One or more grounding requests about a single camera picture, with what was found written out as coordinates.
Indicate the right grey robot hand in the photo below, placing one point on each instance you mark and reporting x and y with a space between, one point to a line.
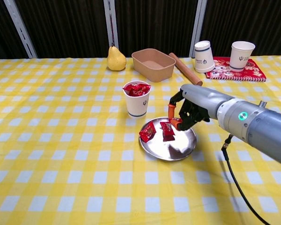
201 98

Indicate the red candy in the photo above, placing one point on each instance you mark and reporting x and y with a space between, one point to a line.
148 132
167 129
144 88
135 92
128 88
172 120

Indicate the inverted white paper cup stack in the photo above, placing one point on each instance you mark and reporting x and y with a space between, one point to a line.
203 61

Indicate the white paper cup blue logo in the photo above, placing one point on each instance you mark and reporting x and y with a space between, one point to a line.
241 58
137 107

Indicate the wooden rolling pin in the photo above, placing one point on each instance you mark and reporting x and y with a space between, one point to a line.
185 70

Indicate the brown paper food tray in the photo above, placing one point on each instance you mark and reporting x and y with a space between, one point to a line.
159 74

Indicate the red spiral notebook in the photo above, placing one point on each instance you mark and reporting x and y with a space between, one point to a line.
255 73

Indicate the round metal plate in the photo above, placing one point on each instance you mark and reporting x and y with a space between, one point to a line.
159 147

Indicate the yellow pear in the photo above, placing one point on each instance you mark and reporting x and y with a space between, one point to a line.
116 62

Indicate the yellow white checkered tablecloth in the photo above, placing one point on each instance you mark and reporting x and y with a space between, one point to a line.
61 140

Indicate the black pleated curtain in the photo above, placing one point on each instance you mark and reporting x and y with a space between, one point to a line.
68 28

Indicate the white metal frame post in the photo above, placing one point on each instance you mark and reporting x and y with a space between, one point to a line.
198 23
21 30
110 23

